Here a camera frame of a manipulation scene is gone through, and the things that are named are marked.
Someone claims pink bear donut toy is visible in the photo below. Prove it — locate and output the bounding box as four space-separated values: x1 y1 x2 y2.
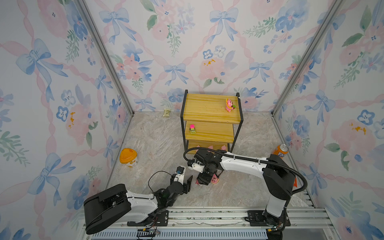
211 175 219 185

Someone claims pink bear sunflower toy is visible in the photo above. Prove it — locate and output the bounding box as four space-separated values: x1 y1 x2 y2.
226 99 236 113

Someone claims orange lid plastic jar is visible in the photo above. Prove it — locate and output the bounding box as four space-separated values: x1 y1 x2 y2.
120 148 138 168

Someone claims orange soda can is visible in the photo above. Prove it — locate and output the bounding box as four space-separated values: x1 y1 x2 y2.
273 144 289 158

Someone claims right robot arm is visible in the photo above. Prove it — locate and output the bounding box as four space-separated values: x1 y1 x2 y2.
184 147 296 228

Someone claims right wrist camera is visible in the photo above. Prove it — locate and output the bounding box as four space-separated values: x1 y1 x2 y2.
188 163 205 173

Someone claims wooden three-tier shelf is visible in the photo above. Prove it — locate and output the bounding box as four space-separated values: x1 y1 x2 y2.
180 90 244 152

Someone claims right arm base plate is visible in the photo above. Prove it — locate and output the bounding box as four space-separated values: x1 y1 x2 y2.
244 210 291 228

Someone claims small green packet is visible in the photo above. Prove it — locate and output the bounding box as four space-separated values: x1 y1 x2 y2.
163 109 171 118

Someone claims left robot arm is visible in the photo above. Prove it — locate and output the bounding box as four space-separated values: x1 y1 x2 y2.
84 174 193 235

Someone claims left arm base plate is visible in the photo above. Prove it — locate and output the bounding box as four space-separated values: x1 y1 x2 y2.
127 211 169 227

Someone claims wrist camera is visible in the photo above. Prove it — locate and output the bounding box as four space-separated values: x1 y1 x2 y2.
188 163 205 173
174 166 185 184

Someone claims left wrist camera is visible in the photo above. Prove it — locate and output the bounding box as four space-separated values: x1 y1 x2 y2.
174 166 185 184

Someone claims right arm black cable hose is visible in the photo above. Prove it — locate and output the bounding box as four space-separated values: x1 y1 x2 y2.
183 146 308 195

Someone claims pink green toy car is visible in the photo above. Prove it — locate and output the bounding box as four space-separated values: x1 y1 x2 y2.
190 124 196 134

